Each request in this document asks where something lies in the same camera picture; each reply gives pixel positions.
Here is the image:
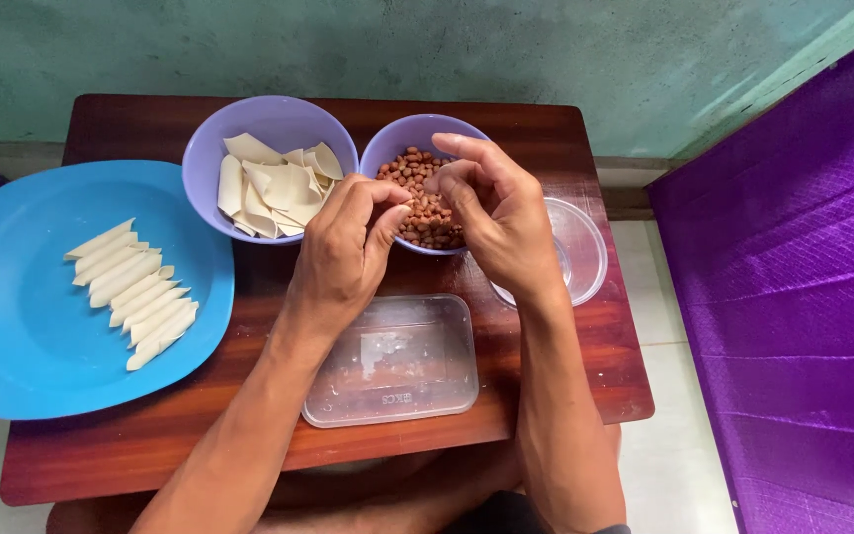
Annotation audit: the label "large blue plastic plate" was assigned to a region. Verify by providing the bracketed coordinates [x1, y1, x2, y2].
[0, 159, 237, 422]

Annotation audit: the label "row of rolled dough wrappers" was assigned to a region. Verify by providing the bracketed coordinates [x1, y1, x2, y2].
[63, 217, 200, 372]

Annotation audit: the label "heap of brown peanuts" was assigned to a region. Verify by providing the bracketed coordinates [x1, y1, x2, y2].
[374, 146, 467, 252]

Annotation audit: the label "purple woven tarp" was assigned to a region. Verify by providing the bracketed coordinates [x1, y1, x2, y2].
[645, 21, 854, 534]

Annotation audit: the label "person's left hand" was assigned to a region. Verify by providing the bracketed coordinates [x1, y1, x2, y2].
[286, 174, 414, 336]

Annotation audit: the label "purple bowl with peanuts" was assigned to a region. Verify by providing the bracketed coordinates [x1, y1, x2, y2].
[359, 113, 492, 258]

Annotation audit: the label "person's legs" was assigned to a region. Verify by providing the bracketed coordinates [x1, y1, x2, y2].
[46, 424, 624, 534]

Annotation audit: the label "person's black shorts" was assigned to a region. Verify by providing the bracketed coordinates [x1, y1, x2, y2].
[438, 489, 633, 534]

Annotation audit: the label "person's right hand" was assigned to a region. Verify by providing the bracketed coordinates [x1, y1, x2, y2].
[423, 133, 569, 299]

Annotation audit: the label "clear rectangular plastic container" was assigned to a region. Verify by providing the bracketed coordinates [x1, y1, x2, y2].
[300, 294, 480, 430]

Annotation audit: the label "clear round plastic container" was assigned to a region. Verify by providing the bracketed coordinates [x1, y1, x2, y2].
[489, 196, 610, 310]

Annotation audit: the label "pile of flat dough sheets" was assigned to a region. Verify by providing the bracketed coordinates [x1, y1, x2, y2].
[216, 133, 345, 240]

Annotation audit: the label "purple bowl with dough sheets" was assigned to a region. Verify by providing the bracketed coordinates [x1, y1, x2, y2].
[181, 95, 360, 246]

